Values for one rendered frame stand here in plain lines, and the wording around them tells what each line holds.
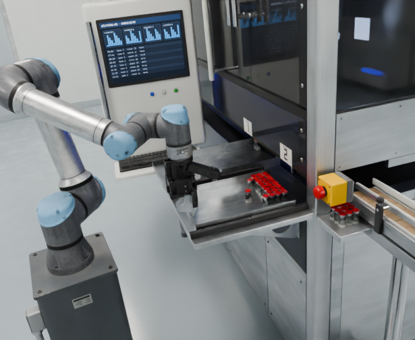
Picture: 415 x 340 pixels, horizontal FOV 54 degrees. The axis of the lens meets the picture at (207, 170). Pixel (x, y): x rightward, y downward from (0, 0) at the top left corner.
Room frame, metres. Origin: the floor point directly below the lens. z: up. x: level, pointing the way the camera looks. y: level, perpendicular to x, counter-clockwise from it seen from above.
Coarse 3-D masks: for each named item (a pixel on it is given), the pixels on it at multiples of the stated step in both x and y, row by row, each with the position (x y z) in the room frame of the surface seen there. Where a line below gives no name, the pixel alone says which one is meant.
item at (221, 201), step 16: (240, 176) 1.39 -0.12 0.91; (208, 192) 1.34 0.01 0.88; (224, 192) 1.33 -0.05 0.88; (240, 192) 1.32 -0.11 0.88; (208, 208) 1.23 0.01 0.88; (224, 208) 1.21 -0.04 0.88; (240, 208) 1.20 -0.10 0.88; (256, 208) 1.19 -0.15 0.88; (272, 208) 1.14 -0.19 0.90; (192, 224) 1.12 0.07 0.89; (208, 224) 1.09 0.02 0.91
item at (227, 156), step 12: (228, 144) 1.74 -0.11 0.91; (240, 144) 1.75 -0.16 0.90; (252, 144) 1.77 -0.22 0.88; (204, 156) 1.70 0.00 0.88; (216, 156) 1.68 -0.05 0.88; (228, 156) 1.67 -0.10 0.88; (240, 156) 1.65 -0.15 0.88; (252, 156) 1.64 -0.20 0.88; (264, 156) 1.62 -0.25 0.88; (228, 168) 1.47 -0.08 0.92; (240, 168) 1.48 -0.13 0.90
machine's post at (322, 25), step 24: (312, 0) 1.14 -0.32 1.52; (336, 0) 1.12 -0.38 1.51; (312, 24) 1.14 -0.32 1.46; (336, 24) 1.13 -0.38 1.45; (312, 48) 1.13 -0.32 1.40; (336, 48) 1.13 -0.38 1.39; (312, 72) 1.13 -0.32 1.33; (336, 72) 1.13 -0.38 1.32; (312, 96) 1.13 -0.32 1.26; (312, 120) 1.13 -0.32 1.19; (312, 144) 1.13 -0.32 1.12; (312, 168) 1.13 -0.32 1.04; (312, 192) 1.13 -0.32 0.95; (312, 240) 1.13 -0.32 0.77; (312, 264) 1.13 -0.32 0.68; (312, 288) 1.12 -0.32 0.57; (312, 312) 1.12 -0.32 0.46; (312, 336) 1.12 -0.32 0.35
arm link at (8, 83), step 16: (0, 80) 1.14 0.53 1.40; (16, 80) 1.14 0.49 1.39; (0, 96) 1.12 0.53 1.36; (16, 96) 1.11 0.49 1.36; (32, 96) 1.11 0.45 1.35; (48, 96) 1.12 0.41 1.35; (16, 112) 1.12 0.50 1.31; (32, 112) 1.10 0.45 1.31; (48, 112) 1.08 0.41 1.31; (64, 112) 1.07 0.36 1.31; (80, 112) 1.08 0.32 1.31; (64, 128) 1.07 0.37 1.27; (80, 128) 1.05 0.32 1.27; (96, 128) 1.04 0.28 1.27; (112, 128) 1.04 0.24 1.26; (128, 128) 1.05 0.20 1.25; (112, 144) 1.00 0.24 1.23; (128, 144) 1.00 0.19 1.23
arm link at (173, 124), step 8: (176, 104) 1.16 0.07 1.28; (168, 112) 1.10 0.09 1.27; (176, 112) 1.10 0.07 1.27; (184, 112) 1.11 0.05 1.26; (160, 120) 1.12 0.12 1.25; (168, 120) 1.10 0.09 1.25; (176, 120) 1.10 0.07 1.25; (184, 120) 1.11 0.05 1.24; (160, 128) 1.11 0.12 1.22; (168, 128) 1.10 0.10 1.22; (176, 128) 1.10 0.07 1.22; (184, 128) 1.10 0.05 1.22; (160, 136) 1.12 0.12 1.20; (168, 136) 1.11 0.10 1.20; (176, 136) 1.10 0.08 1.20; (184, 136) 1.10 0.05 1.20; (168, 144) 1.11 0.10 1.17; (176, 144) 1.10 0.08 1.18; (184, 144) 1.10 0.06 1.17
